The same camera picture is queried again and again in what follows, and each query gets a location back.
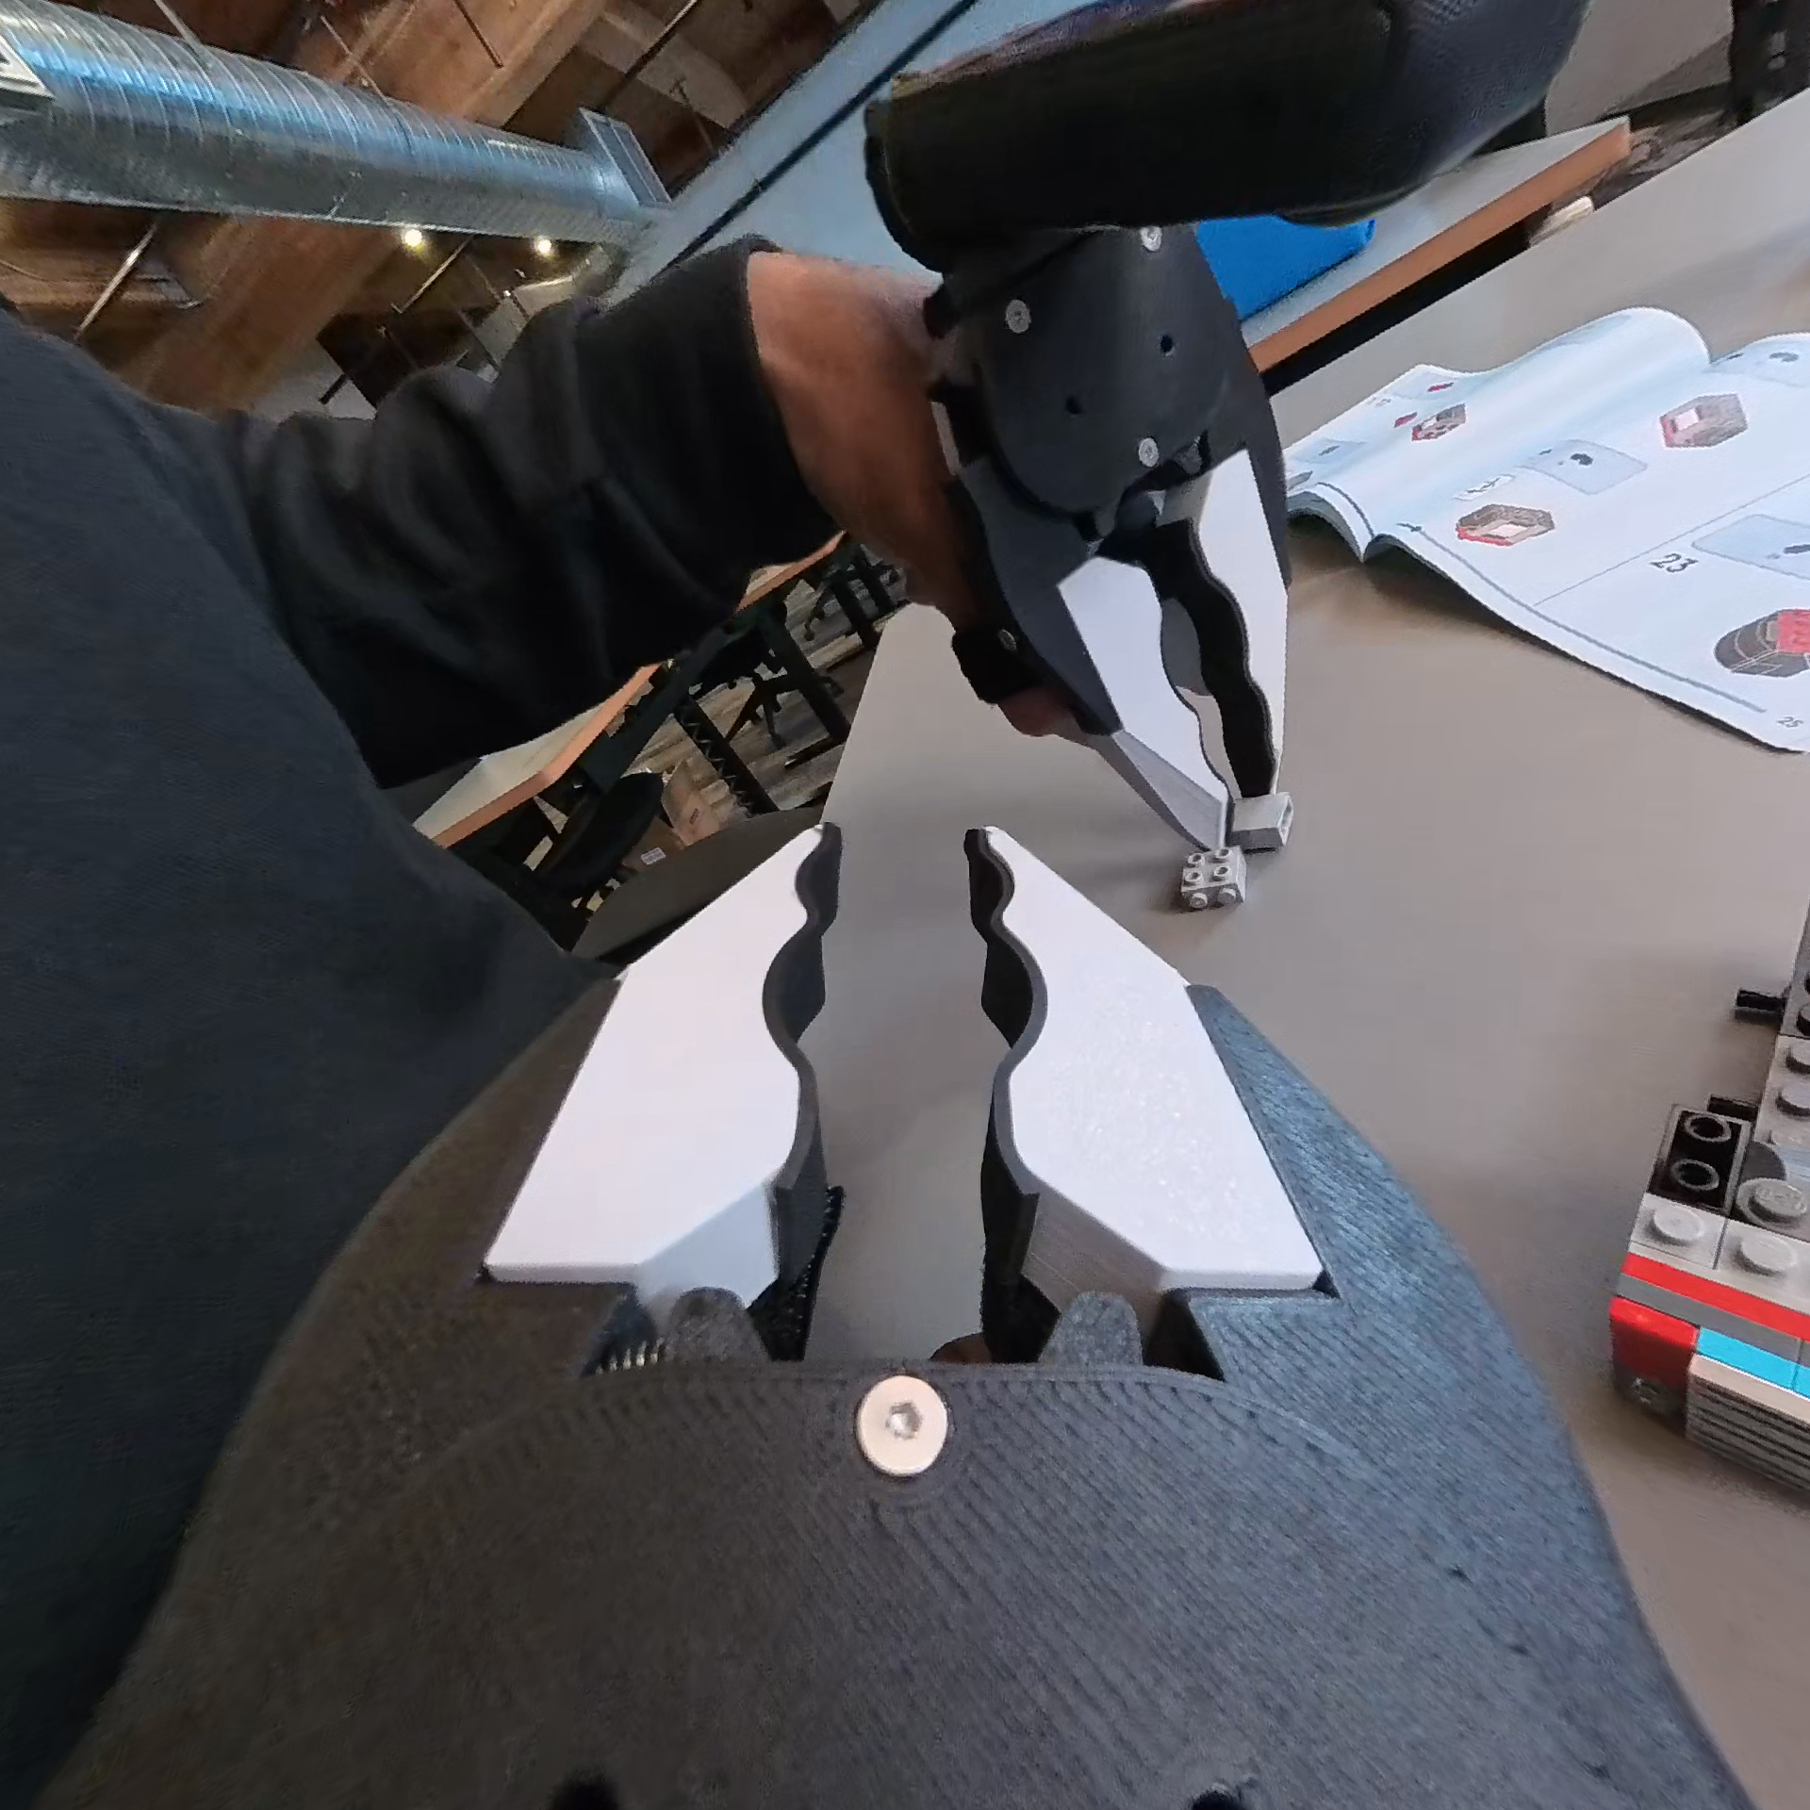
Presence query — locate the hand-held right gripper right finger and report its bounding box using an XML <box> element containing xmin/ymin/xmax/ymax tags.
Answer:
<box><xmin>963</xmin><ymin>826</ymin><xmax>1339</xmax><ymax>1340</ymax></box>

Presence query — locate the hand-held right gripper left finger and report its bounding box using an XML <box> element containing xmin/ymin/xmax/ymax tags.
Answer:
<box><xmin>481</xmin><ymin>824</ymin><xmax>849</xmax><ymax>1340</ymax></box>

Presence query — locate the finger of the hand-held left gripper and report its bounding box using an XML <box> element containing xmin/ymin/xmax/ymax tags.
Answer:
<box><xmin>1153</xmin><ymin>450</ymin><xmax>1294</xmax><ymax>809</ymax></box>
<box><xmin>1053</xmin><ymin>556</ymin><xmax>1249</xmax><ymax>860</ymax></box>

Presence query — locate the brick instruction booklet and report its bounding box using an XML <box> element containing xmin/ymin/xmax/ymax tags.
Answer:
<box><xmin>1284</xmin><ymin>308</ymin><xmax>1810</xmax><ymax>756</ymax></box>

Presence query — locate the toy brick truck model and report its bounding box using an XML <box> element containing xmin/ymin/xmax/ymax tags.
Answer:
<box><xmin>1610</xmin><ymin>904</ymin><xmax>1810</xmax><ymax>1500</ymax></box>

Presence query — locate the person's left forearm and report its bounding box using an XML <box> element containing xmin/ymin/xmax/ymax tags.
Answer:
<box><xmin>233</xmin><ymin>241</ymin><xmax>850</xmax><ymax>788</ymax></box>

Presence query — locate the grey desk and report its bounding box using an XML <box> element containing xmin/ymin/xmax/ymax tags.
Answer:
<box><xmin>812</xmin><ymin>86</ymin><xmax>1810</xmax><ymax>1810</ymax></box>

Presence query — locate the person's left hand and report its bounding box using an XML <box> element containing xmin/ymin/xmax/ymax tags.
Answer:
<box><xmin>742</xmin><ymin>251</ymin><xmax>1117</xmax><ymax>741</ymax></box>

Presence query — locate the blue storage box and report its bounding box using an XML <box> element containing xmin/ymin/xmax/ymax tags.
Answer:
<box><xmin>1200</xmin><ymin>212</ymin><xmax>1377</xmax><ymax>317</ymax></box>

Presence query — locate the black office chair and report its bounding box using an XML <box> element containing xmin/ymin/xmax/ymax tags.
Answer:
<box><xmin>467</xmin><ymin>770</ymin><xmax>669</xmax><ymax>945</ymax></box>

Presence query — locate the cardboard box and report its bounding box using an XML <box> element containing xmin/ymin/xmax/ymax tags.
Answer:
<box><xmin>656</xmin><ymin>770</ymin><xmax>754</xmax><ymax>853</ymax></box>

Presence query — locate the wood-edged table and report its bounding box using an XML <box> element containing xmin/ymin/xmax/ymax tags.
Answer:
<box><xmin>1245</xmin><ymin>120</ymin><xmax>1637</xmax><ymax>377</ymax></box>
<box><xmin>416</xmin><ymin>557</ymin><xmax>882</xmax><ymax>853</ymax></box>

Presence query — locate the person's black jacket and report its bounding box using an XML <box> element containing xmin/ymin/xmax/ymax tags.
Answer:
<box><xmin>0</xmin><ymin>304</ymin><xmax>626</xmax><ymax>1810</ymax></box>

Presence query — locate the silver ventilation duct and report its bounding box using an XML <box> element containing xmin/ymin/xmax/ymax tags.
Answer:
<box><xmin>0</xmin><ymin>0</ymin><xmax>669</xmax><ymax>266</ymax></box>

